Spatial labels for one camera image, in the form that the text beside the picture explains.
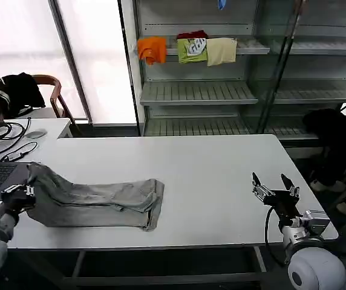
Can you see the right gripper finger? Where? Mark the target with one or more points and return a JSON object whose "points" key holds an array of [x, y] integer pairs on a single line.
{"points": [[263, 190], [291, 187]]}

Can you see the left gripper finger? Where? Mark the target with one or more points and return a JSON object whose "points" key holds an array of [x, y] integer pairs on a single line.
{"points": [[11, 189], [30, 191]]}

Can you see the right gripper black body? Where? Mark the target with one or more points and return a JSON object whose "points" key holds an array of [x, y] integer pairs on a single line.
{"points": [[283, 204]]}

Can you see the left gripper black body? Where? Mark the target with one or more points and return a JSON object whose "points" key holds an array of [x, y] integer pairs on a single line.
{"points": [[17, 202]]}

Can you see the grey shirt with print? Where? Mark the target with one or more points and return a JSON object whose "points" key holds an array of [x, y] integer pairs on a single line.
{"points": [[100, 202]]}

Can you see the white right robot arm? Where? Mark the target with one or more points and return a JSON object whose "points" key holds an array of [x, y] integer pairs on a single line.
{"points": [[315, 262]]}

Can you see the person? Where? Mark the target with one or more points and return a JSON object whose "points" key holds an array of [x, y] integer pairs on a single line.
{"points": [[333, 142]]}

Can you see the black garment with stripes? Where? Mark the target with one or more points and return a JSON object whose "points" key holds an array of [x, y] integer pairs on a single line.
{"points": [[12, 90]]}

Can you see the wooden chair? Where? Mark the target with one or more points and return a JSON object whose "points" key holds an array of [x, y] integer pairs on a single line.
{"points": [[56, 90]]}

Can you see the grey metal shelf rack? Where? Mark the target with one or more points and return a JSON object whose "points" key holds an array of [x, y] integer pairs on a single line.
{"points": [[200, 93]]}

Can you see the grey table frame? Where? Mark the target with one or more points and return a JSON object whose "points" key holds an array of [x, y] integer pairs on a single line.
{"points": [[161, 272]]}

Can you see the thick dark window post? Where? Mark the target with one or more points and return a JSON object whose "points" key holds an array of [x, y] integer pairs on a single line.
{"points": [[70, 60]]}

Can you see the thin dark window post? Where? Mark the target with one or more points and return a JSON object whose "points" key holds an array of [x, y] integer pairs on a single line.
{"points": [[129, 69]]}

